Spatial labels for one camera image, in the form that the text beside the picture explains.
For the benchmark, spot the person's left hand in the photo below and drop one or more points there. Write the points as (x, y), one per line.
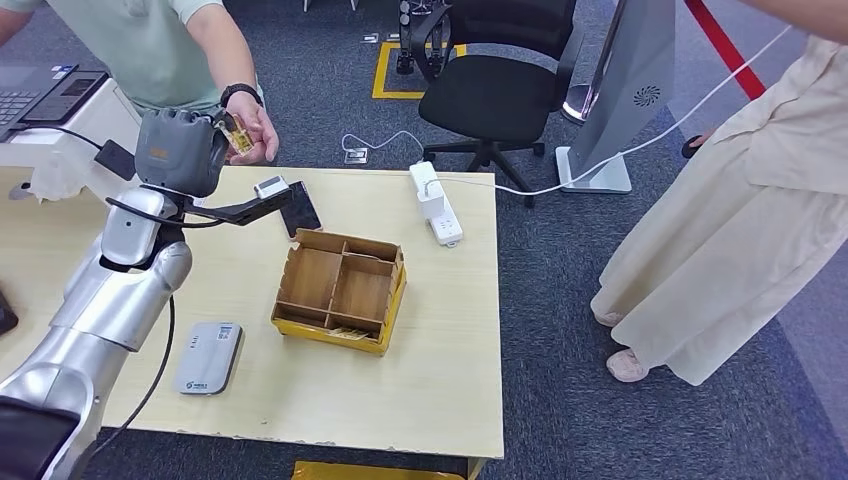
(265, 132)

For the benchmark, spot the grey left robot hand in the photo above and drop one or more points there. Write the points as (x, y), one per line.
(179, 152)

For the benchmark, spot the black round object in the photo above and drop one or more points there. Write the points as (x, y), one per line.
(692, 149)

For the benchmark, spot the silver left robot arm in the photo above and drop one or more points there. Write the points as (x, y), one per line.
(99, 311)

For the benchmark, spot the person's right forearm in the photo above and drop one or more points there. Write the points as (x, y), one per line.
(12, 26)

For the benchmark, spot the person's left forearm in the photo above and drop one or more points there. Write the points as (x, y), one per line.
(222, 50)

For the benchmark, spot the person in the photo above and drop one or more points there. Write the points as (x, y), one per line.
(715, 265)
(132, 53)

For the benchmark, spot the grey white card reader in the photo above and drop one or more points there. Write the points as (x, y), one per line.
(208, 358)

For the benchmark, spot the stack of gold key cards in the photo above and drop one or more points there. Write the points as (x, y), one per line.
(348, 334)

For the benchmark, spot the black wristwatch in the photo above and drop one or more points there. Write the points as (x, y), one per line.
(242, 93)

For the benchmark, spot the small black adapter box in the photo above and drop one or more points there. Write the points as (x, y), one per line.
(116, 160)

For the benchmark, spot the white desk riser shelf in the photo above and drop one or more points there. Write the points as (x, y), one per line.
(119, 112)

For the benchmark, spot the black smartphone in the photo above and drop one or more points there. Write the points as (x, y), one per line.
(303, 218)

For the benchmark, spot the crumpled white tissue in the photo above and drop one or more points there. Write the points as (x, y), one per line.
(56, 179)

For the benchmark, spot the black tablet device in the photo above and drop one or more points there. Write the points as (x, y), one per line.
(66, 96)

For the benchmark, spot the wooden compartment box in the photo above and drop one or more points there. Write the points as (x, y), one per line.
(311, 278)

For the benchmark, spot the small grey metal object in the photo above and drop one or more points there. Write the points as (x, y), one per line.
(20, 189)

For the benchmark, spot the black machine legs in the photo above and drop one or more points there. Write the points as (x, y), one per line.
(404, 40)

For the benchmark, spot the dark laptop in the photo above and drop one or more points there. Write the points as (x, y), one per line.
(20, 89)

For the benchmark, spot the white charger plug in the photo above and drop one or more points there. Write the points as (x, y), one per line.
(432, 200)

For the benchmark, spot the white power strip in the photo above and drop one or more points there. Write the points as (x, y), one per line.
(450, 232)

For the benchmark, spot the black office chair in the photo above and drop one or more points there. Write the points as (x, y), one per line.
(487, 99)

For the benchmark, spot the yellow box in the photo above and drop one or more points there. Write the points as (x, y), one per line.
(371, 472)

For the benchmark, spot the grey kiosk stand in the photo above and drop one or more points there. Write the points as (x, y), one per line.
(626, 86)

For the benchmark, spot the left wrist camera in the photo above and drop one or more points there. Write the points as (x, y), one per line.
(272, 188)

